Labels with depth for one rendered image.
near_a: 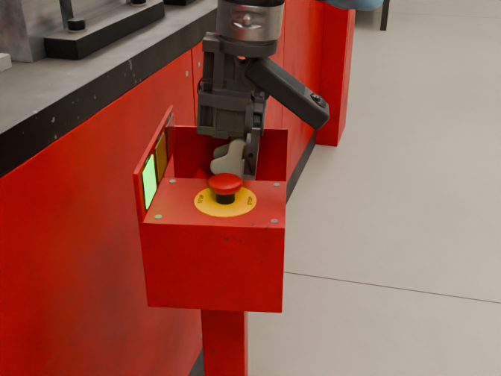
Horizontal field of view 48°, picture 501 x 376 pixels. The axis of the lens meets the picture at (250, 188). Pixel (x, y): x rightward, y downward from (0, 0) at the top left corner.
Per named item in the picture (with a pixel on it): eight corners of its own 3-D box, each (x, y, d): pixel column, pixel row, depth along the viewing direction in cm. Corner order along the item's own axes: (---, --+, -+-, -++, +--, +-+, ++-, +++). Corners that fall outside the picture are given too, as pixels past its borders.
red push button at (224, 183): (241, 215, 63) (241, 186, 62) (206, 213, 64) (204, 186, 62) (244, 197, 67) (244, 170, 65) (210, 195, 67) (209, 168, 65)
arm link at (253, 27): (284, -4, 66) (283, 10, 59) (279, 34, 69) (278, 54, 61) (221, -11, 66) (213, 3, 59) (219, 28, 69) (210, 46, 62)
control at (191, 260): (282, 313, 66) (287, 178, 57) (147, 307, 67) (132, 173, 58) (285, 221, 83) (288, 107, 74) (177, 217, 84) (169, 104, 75)
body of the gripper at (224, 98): (204, 116, 75) (209, 24, 69) (268, 123, 74) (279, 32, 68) (195, 140, 68) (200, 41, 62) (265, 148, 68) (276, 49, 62)
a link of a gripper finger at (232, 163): (209, 191, 76) (213, 129, 71) (253, 196, 76) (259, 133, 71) (206, 203, 73) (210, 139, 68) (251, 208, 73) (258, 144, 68)
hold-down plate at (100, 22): (78, 60, 81) (75, 39, 79) (46, 57, 82) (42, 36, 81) (165, 16, 106) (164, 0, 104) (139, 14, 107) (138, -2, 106)
